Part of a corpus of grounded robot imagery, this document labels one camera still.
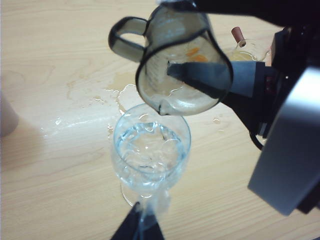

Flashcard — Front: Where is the pale blurred cylinder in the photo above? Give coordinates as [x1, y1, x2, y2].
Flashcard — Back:
[0, 96, 20, 138]

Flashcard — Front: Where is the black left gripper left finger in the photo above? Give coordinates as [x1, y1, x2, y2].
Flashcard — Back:
[109, 201, 141, 240]

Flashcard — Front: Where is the black cable loop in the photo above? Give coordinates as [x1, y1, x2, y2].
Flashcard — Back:
[249, 131, 268, 151]

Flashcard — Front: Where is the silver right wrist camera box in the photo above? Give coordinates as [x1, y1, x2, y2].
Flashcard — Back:
[247, 66, 320, 216]

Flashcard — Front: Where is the grey translucent measuring cup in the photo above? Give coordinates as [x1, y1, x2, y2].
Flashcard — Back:
[108, 0, 235, 117]

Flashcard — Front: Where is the clear cup with pale-yellow liquid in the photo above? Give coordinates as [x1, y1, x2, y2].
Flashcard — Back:
[224, 26, 273, 63]

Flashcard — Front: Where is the clear wine glass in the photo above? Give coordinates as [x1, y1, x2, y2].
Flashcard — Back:
[109, 102, 192, 240]

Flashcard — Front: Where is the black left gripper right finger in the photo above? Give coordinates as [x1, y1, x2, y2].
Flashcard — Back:
[143, 214, 166, 240]

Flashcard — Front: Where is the clear ice in glass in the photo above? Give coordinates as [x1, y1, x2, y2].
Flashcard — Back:
[119, 122, 186, 173]

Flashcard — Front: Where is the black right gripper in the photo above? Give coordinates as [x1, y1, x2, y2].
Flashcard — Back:
[166, 0, 320, 138]

